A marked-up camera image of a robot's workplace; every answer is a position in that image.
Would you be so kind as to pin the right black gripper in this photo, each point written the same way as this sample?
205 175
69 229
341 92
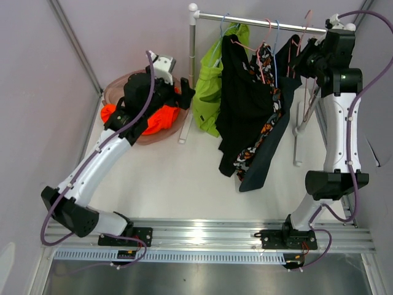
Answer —
299 62

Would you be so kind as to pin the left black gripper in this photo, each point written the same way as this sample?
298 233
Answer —
182 100

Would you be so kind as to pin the orange shorts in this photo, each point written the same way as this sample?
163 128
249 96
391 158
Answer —
162 119

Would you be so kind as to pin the pink hanger with navy shorts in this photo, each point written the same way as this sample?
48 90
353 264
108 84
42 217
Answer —
295 46

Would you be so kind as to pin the dark navy shorts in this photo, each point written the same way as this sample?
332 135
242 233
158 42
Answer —
257 174

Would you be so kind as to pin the pink hanger of orange shorts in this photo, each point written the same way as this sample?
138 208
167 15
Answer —
308 101

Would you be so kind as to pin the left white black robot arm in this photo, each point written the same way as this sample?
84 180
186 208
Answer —
125 121

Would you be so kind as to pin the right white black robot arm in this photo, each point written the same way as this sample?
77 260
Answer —
327 60

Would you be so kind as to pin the lime green shorts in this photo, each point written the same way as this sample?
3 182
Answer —
207 98

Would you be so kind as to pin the camouflage patterned shorts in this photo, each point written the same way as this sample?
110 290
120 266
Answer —
263 66

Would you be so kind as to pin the black shorts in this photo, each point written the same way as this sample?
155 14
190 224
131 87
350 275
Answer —
243 106

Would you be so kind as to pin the light blue hanger left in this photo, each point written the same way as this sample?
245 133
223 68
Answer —
222 30

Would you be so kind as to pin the translucent pink plastic basket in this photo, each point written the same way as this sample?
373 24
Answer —
114 91

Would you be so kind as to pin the white metal clothes rack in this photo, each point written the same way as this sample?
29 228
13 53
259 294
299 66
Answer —
316 107

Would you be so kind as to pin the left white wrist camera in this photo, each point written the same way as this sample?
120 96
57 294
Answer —
163 67

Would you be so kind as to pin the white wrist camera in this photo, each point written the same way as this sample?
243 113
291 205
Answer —
163 67
334 23

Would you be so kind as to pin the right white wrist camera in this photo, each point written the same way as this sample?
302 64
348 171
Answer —
334 23

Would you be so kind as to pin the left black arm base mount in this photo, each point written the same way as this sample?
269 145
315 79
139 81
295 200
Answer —
133 237

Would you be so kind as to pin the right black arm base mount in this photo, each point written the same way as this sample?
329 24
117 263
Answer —
287 238

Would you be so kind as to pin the aluminium extrusion rail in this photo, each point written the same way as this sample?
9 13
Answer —
235 235

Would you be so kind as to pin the grey slotted cable duct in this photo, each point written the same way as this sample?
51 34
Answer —
253 257

